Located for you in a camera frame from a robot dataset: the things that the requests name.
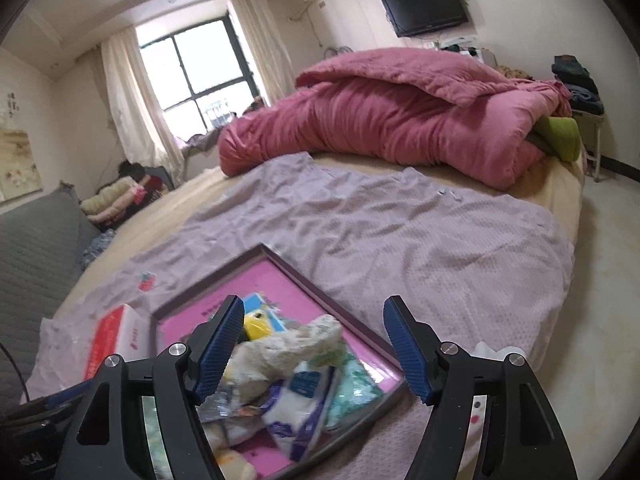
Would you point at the clothes on window sill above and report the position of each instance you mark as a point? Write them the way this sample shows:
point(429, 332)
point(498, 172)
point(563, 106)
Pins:
point(202, 142)

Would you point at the purple printed blanket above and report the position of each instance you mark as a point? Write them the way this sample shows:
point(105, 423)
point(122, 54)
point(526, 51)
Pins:
point(425, 240)

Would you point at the black wall television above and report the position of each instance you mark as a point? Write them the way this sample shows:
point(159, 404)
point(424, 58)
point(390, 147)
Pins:
point(425, 5)

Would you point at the pink tray with purple rim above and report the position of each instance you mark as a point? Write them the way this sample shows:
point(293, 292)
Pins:
point(285, 280)

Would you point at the flower wall painting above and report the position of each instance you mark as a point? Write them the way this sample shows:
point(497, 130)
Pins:
point(17, 165)

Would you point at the purple and white pad packet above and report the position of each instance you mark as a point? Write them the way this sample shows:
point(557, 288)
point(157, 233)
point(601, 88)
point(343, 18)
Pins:
point(300, 410)

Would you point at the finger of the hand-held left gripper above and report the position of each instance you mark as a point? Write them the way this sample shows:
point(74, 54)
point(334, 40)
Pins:
point(65, 400)

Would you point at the beige bed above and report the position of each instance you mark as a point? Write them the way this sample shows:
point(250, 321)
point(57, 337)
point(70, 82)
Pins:
point(200, 185)

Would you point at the colourful snack packet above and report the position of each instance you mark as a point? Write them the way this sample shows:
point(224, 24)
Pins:
point(225, 405)

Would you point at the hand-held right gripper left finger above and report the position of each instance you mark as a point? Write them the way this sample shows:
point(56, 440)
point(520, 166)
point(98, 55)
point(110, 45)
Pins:
point(220, 355)

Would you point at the dark and red clothes pile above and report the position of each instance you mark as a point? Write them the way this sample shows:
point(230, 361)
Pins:
point(150, 175)

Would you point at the cream curtain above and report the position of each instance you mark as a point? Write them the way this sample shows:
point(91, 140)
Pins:
point(140, 110)
point(260, 45)

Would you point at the window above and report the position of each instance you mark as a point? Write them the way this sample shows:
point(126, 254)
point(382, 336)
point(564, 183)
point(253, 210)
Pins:
point(200, 70)

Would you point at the stack of folded blankets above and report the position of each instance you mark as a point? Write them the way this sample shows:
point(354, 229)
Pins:
point(112, 202)

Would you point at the flat green white tissue pack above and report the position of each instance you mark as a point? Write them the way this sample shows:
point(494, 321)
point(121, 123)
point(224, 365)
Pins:
point(155, 435)

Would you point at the blue floral cloth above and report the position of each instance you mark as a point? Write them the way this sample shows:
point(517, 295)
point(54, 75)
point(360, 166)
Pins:
point(100, 249)

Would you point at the grey padded headboard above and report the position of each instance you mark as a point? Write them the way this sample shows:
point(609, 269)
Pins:
point(40, 255)

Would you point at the pile of dark clothes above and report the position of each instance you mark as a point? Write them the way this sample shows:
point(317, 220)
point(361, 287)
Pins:
point(577, 85)

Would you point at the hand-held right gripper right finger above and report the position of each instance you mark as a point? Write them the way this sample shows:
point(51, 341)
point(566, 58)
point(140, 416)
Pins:
point(407, 355)

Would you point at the red and white box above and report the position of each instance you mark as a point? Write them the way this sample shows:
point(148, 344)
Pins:
point(120, 340)

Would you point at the light blue book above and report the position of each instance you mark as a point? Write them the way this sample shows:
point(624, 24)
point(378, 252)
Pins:
point(256, 302)

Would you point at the pink quilt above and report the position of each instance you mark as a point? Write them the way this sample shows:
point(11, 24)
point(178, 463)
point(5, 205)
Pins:
point(390, 115)

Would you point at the green pillow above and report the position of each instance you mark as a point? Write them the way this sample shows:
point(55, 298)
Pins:
point(560, 137)

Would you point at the mint green tissue packet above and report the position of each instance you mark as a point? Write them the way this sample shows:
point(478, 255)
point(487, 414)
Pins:
point(355, 390)

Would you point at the cream plush toy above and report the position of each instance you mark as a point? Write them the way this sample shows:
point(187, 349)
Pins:
point(290, 345)

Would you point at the white side table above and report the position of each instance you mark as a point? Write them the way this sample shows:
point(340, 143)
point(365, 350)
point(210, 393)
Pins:
point(595, 130)

